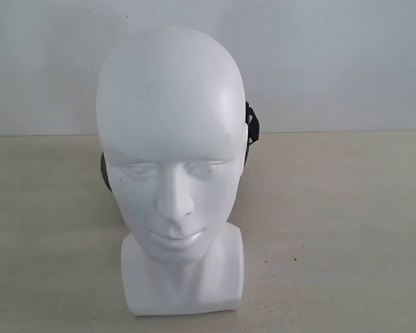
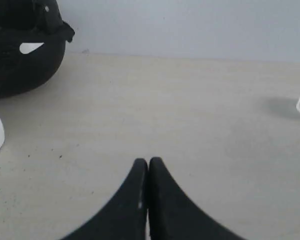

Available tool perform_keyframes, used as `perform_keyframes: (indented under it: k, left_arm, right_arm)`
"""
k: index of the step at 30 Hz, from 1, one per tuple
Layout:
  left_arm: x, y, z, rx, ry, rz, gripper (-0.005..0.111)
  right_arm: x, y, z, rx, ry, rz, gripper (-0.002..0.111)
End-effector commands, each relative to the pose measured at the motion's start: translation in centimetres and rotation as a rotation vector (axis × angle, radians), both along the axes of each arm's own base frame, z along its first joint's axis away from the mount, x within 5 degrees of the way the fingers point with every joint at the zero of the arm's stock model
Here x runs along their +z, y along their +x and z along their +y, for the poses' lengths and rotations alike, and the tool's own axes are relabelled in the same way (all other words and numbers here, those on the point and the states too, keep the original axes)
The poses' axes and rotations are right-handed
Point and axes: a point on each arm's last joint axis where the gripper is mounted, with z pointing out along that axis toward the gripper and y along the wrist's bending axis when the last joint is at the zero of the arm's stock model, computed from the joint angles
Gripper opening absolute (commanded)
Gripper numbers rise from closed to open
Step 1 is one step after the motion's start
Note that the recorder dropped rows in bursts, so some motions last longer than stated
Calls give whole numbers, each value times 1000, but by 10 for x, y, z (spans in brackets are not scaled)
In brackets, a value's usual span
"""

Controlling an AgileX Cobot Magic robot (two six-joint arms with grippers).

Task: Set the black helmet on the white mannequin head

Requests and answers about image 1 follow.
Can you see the white mannequin head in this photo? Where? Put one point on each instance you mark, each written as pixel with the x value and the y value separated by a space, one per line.
pixel 170 111

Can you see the black helmet with tinted visor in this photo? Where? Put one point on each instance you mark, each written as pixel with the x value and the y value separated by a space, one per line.
pixel 251 121

